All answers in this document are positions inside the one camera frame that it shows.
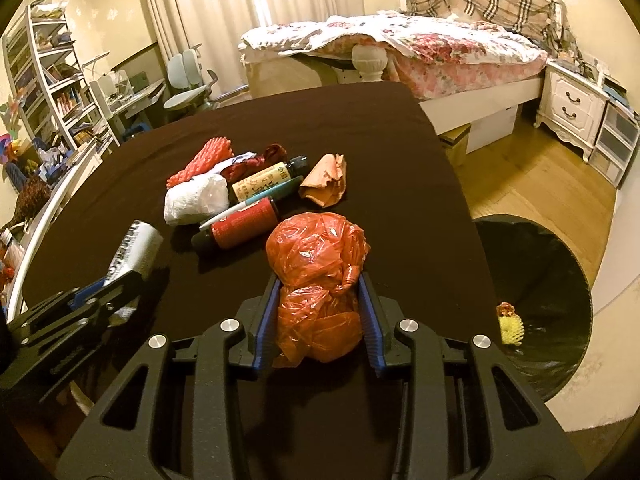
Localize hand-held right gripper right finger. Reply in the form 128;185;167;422
357;272;586;480

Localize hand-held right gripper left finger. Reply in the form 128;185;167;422
55;275;283;480

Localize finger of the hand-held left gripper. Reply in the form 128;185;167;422
67;270;149;314

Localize white silver packet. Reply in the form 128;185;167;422
106;220;164;286

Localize red plastic bag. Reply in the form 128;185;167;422
265;212;372;365

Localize white plastic bag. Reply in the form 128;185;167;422
164;174;231;226

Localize teal and white tube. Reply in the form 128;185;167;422
199;176;305;231

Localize beige label bottle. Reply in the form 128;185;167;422
231;156;311;204

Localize red foam fruit net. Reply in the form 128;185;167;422
166;137;235;188

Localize black lined trash bin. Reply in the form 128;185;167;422
470;214;593;403

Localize red label bottle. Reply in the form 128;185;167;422
191;196;281;253

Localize brown fuzzy toy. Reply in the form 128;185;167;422
10;175;51;226

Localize orange crumpled paper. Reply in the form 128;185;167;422
299;153;348;208

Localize yellow foam fruit net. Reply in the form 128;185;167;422
497;314;523;346

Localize dark red wrapper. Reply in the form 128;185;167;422
220;144;288;183

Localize white study desk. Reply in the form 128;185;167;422
90;52;166;131

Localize small cardboard box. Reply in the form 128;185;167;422
439;122;472;168

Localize white bookshelf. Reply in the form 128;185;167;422
2;0;121;161

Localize white desk chair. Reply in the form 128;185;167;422
162;49;221;111

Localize white under-bed box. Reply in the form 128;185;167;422
467;105;518;153

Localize bed with floral quilt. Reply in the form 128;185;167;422
240;0;568;156

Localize floral quilt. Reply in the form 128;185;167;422
240;14;550;101

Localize white nightstand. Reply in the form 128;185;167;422
534;57;608;163

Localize cream curtains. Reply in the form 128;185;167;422
137;0;366;103

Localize plastic drawer unit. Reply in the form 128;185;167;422
589;77;640;188

